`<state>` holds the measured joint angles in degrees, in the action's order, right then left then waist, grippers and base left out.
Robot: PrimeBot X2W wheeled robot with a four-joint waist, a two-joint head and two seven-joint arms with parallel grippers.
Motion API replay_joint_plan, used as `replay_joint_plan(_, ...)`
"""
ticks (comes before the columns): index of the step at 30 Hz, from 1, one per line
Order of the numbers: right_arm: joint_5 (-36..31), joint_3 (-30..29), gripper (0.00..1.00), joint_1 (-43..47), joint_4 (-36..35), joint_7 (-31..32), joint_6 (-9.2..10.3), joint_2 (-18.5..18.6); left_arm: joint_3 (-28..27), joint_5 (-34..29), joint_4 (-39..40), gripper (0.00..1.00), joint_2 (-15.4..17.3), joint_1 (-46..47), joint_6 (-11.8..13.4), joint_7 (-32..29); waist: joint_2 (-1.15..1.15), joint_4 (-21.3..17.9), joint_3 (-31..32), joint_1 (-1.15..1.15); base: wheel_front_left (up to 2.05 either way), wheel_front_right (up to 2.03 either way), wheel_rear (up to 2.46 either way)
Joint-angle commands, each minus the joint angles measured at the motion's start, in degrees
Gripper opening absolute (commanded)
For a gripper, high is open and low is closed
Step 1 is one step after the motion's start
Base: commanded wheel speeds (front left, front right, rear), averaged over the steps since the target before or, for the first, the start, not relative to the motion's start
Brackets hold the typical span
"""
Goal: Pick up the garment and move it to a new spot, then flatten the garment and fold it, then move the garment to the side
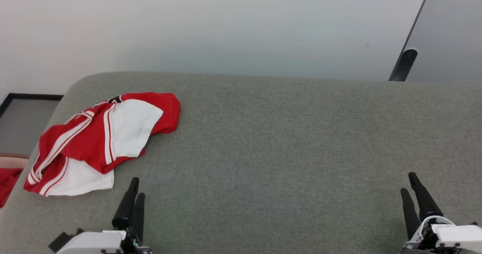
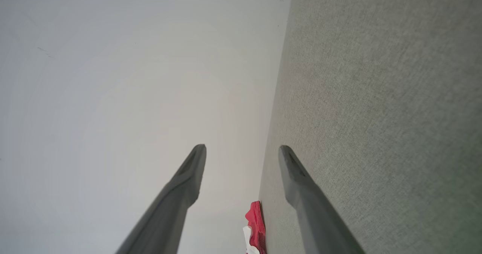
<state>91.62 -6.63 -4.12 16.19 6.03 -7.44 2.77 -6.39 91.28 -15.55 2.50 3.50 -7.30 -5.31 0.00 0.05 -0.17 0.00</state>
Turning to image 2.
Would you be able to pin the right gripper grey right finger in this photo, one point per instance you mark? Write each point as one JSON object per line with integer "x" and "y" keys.
{"x": 312, "y": 208}

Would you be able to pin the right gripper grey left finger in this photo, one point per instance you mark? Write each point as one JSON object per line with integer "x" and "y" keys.
{"x": 177, "y": 197}

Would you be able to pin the red and white garment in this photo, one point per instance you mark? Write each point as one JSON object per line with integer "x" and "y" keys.
{"x": 257, "y": 224}

